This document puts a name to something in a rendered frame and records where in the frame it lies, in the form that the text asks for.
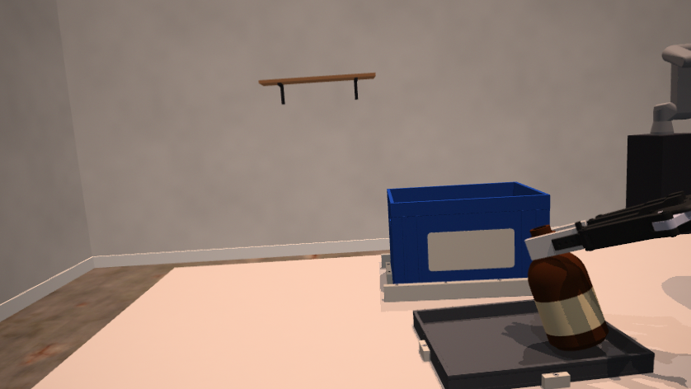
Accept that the blue plastic crate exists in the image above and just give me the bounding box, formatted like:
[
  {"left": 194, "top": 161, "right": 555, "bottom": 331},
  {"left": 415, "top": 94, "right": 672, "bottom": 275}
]
[{"left": 387, "top": 182, "right": 550, "bottom": 284}]

